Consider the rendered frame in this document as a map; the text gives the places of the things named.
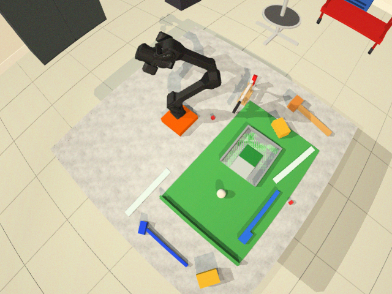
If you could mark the white flat strip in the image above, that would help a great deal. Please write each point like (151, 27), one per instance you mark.
(294, 164)
(147, 192)

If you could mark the white ball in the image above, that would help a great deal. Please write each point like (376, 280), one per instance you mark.
(221, 193)

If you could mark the green flat mat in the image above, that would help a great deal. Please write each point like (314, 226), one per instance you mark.
(223, 220)

